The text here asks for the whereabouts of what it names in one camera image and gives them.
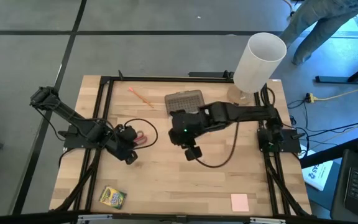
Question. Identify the pink sticky note pad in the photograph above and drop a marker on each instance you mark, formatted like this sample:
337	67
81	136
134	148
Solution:
240	203

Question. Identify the black side desk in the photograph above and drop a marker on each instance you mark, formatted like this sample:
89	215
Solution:
337	202

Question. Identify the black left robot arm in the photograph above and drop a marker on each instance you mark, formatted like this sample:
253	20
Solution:
73	116

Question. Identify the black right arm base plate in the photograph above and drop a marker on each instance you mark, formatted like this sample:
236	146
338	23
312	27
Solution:
291	144

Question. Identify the clear plastic pencil box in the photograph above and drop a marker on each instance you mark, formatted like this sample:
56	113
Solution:
183	101

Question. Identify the green yellow crayon box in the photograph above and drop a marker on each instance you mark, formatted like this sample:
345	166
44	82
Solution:
112	197

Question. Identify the white printed booklet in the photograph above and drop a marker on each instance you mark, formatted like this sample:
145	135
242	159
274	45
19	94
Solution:
319	174

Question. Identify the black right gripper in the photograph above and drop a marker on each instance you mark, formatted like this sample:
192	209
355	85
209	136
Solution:
185	127

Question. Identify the orange pencil with pink eraser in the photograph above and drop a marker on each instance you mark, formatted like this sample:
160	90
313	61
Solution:
141	98

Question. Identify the black desk leg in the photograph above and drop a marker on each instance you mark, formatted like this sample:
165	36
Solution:
337	80

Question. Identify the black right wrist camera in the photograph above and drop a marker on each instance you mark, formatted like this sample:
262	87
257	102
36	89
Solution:
193	153

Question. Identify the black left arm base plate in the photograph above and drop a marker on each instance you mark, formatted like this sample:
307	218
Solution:
73	141

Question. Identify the black horizontal rig beam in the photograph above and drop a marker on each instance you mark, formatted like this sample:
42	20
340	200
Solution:
26	217

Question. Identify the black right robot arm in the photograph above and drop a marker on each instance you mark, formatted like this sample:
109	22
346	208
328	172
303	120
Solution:
247	112

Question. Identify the person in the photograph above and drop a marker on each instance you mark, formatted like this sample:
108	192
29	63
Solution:
319	28

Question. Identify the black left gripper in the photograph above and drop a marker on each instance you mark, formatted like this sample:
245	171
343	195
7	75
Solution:
123	140

